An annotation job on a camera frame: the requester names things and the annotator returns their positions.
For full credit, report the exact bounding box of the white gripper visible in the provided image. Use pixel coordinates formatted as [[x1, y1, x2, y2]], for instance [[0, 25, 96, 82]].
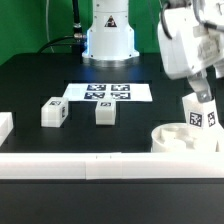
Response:
[[157, 0, 224, 103]]

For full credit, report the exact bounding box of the white marker sheet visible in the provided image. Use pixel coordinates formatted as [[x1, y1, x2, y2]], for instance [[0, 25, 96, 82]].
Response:
[[63, 83, 153, 102]]

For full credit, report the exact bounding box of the white front fence bar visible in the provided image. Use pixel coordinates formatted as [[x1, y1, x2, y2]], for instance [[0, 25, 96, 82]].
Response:
[[0, 152, 224, 180]]

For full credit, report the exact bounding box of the white fence bar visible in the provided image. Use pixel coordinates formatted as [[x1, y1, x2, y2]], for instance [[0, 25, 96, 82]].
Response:
[[0, 152, 224, 180], [0, 112, 14, 146]]

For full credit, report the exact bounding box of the white left fence bar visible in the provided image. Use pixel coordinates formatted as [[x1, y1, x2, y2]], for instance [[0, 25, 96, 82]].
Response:
[[0, 112, 14, 146]]

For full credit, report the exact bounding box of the black cable with connector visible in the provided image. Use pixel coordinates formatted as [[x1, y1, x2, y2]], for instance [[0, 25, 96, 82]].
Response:
[[36, 0, 88, 54]]

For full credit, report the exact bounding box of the thin white cable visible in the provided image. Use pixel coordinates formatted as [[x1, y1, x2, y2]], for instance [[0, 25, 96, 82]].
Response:
[[45, 0, 55, 54]]

